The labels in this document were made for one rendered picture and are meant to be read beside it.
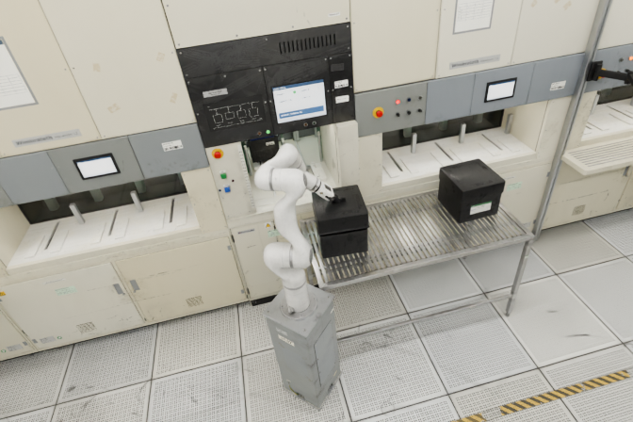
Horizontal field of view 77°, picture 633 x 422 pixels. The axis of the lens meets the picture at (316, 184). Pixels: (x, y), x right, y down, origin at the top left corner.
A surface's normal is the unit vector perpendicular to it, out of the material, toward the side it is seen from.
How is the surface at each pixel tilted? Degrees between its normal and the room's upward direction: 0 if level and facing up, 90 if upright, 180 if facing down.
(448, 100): 90
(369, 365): 0
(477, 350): 0
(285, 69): 90
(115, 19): 90
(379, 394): 0
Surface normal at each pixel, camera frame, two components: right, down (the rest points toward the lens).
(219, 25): 0.22, 0.58
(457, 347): -0.09, -0.81
